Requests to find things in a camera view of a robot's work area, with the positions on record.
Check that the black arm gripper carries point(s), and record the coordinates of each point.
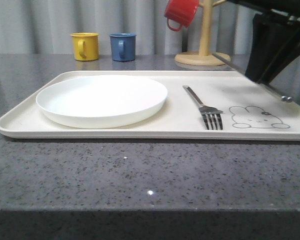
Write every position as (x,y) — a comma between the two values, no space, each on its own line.
(275,43)

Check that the silver chopsticks pair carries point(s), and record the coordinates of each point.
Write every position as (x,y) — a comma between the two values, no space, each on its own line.
(283,97)

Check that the silver fork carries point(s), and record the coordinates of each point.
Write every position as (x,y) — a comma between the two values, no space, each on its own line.
(211,116)

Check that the white round plate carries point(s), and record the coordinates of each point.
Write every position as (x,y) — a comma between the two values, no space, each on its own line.
(102,101)

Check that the wooden mug tree stand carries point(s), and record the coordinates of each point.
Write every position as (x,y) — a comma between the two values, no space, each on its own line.
(204,57)

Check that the red mug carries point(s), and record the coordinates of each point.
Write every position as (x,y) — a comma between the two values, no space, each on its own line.
(180,11)

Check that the blue mug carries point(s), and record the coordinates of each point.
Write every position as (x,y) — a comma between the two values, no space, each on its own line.
(123,46)

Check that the yellow mug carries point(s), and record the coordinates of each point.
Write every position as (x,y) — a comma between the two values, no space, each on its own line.
(85,46)

